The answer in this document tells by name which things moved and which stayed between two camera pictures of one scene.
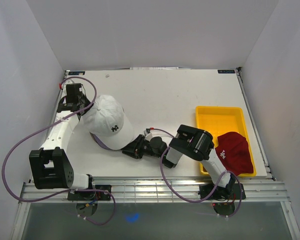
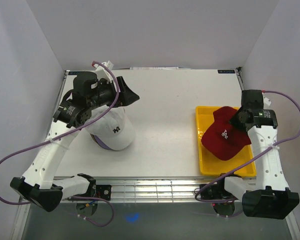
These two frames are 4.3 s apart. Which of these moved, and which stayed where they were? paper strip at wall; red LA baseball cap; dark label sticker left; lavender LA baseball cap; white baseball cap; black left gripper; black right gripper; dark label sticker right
Moved: red LA baseball cap; black right gripper; black left gripper
Stayed: lavender LA baseball cap; white baseball cap; dark label sticker left; dark label sticker right; paper strip at wall
